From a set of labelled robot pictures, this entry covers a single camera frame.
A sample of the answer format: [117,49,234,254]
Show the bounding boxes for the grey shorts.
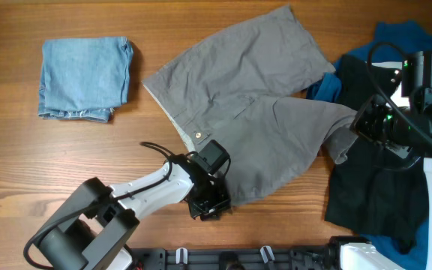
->
[142,6,356,206]

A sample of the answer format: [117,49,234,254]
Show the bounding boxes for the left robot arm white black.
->
[23,152,231,269]

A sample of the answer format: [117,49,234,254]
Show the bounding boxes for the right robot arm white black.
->
[325,52,432,269]

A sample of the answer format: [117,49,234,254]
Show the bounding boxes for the black garment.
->
[323,54,431,254]

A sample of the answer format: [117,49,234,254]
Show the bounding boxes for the folded light blue jeans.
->
[37,37,134,123]

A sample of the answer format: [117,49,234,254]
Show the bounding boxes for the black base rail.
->
[131,246,337,270]

